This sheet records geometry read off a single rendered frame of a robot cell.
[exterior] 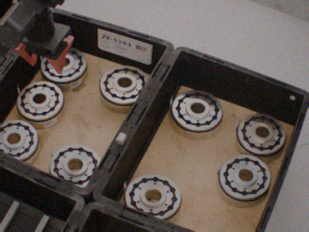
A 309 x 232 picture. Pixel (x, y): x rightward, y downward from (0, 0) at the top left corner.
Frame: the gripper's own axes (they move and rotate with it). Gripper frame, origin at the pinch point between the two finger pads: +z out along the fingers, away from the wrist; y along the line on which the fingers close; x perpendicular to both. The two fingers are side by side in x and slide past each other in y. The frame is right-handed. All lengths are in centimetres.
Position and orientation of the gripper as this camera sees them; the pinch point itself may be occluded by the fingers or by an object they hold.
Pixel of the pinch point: (46, 65)
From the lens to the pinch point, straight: 123.7
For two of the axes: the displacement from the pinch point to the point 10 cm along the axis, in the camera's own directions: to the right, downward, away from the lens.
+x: 4.1, -7.2, 5.5
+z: 0.4, 6.2, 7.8
